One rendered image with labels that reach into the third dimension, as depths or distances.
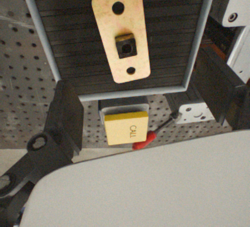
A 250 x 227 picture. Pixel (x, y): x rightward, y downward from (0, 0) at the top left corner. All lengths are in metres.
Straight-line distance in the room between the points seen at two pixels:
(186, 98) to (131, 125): 0.20
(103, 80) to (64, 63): 0.04
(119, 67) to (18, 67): 0.65
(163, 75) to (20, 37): 0.59
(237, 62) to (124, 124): 0.31
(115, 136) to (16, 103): 0.72
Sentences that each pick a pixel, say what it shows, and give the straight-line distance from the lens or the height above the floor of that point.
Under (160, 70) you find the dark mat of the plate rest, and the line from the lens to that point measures 0.19.
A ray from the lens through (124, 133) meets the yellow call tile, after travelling 0.26.
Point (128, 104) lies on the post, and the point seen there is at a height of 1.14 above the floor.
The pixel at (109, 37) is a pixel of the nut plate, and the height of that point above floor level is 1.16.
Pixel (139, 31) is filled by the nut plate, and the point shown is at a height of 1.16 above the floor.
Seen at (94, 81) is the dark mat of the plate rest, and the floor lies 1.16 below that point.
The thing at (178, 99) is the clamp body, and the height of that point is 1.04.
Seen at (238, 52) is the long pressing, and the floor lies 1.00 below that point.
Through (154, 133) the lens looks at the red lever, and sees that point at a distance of 0.38.
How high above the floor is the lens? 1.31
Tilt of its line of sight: 45 degrees down
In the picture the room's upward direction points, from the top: 171 degrees clockwise
